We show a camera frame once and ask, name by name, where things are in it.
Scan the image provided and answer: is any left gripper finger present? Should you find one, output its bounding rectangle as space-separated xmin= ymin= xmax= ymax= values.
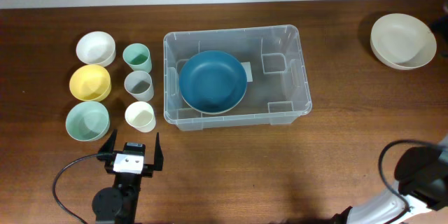
xmin=145 ymin=133 xmax=164 ymax=172
xmin=97 ymin=129 xmax=118 ymax=160

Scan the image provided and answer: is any mint green small bowl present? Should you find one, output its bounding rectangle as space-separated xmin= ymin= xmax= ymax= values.
xmin=65 ymin=101 xmax=110 ymax=141

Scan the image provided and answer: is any beige plate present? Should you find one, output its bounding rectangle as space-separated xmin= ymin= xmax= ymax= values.
xmin=181 ymin=90 xmax=246 ymax=115
xmin=370 ymin=13 xmax=437 ymax=70

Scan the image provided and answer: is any dark blue plate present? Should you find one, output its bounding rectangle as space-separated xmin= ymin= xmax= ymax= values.
xmin=179 ymin=50 xmax=248 ymax=92

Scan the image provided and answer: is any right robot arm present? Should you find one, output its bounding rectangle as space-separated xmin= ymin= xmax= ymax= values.
xmin=330 ymin=138 xmax=447 ymax=224

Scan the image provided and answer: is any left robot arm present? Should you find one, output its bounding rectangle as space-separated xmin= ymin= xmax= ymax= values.
xmin=92 ymin=129 xmax=164 ymax=223

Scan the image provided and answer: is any cream white cup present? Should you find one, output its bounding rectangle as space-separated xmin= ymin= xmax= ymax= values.
xmin=125 ymin=101 xmax=156 ymax=133

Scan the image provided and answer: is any yellow small bowl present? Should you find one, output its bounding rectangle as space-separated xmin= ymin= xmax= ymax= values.
xmin=69 ymin=65 xmax=111 ymax=102

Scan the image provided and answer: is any grey cup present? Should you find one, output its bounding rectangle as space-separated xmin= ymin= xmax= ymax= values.
xmin=124 ymin=71 xmax=154 ymax=102

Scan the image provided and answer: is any mint green cup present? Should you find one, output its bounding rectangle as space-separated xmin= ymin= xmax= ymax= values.
xmin=123 ymin=43 xmax=152 ymax=73

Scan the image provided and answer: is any white small bowl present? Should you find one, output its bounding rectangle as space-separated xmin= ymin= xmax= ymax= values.
xmin=76 ymin=31 xmax=116 ymax=67

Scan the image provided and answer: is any white label in bin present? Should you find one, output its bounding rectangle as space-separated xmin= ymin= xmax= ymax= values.
xmin=241 ymin=62 xmax=253 ymax=83

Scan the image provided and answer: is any clear plastic storage bin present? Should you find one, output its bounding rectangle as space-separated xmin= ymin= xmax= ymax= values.
xmin=163 ymin=24 xmax=312 ymax=131

